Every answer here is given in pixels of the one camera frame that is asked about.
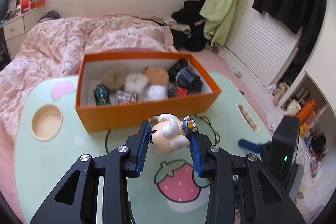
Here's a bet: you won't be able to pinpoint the tan plush toy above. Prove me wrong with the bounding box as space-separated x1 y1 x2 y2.
145 67 170 86

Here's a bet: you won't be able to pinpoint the white fluffy pompom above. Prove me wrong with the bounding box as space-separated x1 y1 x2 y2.
147 84 168 102

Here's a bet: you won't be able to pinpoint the pink floral blanket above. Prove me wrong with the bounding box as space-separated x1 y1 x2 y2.
0 15 179 140

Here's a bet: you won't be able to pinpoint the white drawer cabinet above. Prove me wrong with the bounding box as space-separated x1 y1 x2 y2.
4 15 25 41

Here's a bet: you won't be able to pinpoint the orange cardboard box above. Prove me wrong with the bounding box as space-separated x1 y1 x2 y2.
75 51 222 132

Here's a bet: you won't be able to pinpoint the white mug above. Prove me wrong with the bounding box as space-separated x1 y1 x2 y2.
285 99 301 116

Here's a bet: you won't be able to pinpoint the black crumpled bag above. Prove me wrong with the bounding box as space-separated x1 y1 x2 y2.
168 59 202 92

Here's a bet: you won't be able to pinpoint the beige slippers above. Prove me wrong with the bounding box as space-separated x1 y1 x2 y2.
273 82 289 105

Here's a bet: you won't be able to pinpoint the black clothes pile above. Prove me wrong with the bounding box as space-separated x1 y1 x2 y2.
169 0 210 52

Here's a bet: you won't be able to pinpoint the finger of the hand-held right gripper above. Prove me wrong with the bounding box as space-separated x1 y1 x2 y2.
238 138 263 155

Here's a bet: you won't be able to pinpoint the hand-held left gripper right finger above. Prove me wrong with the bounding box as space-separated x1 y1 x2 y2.
189 132 306 224

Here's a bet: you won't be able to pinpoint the green cartoon desktop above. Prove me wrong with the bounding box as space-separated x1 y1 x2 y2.
13 72 276 224

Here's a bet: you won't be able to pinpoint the cream cartoon figurine toy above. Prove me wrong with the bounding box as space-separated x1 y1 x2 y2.
150 114 198 153

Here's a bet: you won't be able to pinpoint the grey clothing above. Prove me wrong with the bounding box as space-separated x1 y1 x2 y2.
39 10 61 21

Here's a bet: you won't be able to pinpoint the grey-white fluffy pompom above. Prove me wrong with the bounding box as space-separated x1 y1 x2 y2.
124 74 147 94

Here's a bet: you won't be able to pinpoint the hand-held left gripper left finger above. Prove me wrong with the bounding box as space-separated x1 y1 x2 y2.
30 120 151 224

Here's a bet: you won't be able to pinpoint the orange bottle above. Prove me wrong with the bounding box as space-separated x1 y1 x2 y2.
295 100 317 122

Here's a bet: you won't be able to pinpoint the brown fluffy pompom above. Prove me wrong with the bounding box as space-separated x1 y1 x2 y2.
101 64 128 90

